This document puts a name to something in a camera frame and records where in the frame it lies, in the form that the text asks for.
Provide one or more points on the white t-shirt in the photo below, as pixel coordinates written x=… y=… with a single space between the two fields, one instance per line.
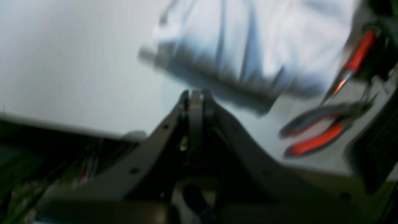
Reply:
x=261 y=48

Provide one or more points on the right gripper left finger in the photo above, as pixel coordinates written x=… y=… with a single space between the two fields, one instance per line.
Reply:
x=138 y=189

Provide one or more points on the orange handled screwdriver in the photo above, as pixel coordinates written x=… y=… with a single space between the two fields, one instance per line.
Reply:
x=351 y=67

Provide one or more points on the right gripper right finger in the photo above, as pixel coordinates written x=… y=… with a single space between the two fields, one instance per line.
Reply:
x=255 y=189

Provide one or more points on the orange grey pliers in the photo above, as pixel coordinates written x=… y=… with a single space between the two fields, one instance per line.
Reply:
x=343 y=115

